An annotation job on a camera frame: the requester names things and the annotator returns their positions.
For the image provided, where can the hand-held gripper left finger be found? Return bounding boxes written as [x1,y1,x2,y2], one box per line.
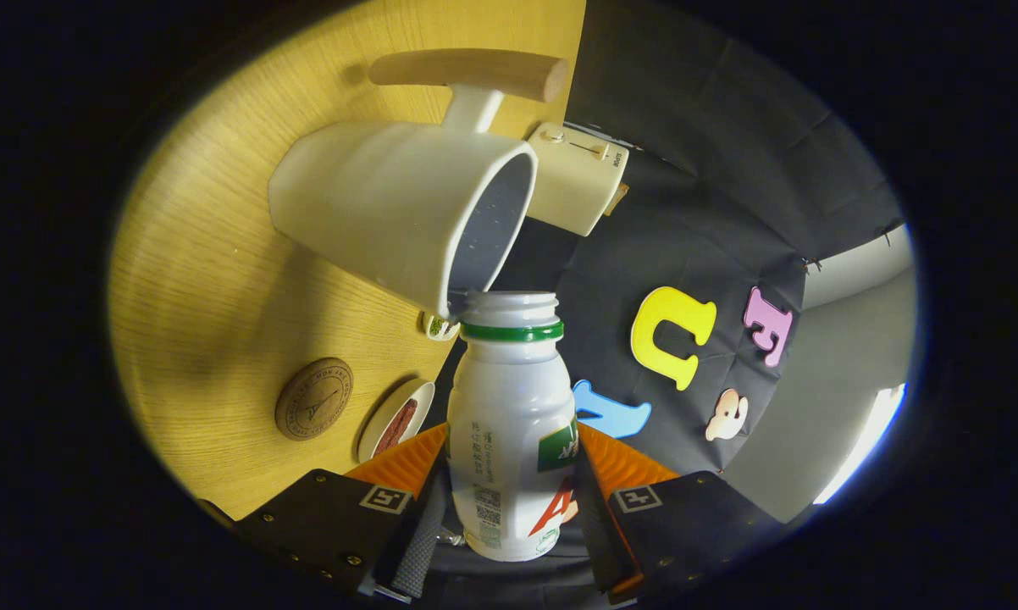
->
[221,424,451,604]

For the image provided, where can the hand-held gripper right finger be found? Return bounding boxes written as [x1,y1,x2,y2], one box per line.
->
[573,421,788,604]

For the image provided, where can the white juice bottle green collar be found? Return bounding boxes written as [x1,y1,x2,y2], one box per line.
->
[445,291,579,563]

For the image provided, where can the round wooden coaster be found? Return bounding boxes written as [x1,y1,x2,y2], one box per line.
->
[274,357,355,442]

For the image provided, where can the white cup with wooden handle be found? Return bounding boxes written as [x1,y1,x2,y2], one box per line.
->
[268,48,571,321]

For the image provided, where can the red meat slice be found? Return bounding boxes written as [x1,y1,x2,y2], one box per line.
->
[373,397,419,457]

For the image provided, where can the white round plate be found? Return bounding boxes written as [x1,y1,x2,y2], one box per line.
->
[357,378,436,463]

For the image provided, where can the wooden table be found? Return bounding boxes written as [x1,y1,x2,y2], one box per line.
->
[109,0,589,522]

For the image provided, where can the cream toaster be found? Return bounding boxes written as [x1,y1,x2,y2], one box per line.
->
[524,121,630,238]

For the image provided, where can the black backdrop cloth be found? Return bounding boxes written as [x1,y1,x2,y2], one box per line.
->
[429,0,908,610]

